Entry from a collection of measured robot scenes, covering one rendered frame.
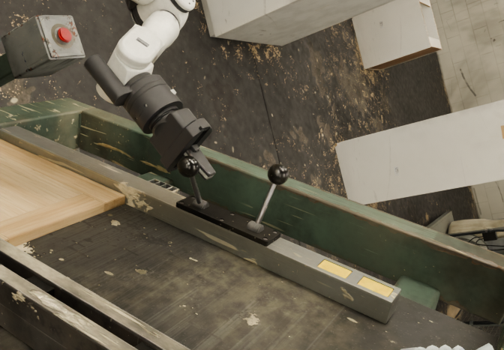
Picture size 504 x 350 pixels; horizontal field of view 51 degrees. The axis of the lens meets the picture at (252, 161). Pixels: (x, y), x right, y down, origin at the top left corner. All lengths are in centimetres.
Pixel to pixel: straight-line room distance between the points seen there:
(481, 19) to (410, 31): 326
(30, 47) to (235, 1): 216
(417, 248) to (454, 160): 340
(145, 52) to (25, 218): 36
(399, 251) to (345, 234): 11
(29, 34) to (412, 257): 108
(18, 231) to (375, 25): 524
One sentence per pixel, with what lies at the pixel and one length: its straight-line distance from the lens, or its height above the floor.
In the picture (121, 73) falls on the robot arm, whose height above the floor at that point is 136.
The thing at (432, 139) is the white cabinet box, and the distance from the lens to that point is 447.
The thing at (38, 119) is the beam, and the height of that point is 90.
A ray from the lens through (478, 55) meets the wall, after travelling 887.
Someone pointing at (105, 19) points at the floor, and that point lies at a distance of 300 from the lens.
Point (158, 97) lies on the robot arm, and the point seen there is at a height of 142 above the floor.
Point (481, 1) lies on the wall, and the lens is 896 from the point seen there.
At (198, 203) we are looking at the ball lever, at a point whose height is 140.
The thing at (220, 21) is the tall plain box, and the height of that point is 13.
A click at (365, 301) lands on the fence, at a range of 86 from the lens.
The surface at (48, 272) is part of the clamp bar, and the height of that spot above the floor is 142.
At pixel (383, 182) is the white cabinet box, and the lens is 463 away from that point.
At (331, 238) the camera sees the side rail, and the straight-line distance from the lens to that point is 112.
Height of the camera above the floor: 204
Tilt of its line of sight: 34 degrees down
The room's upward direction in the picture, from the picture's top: 75 degrees clockwise
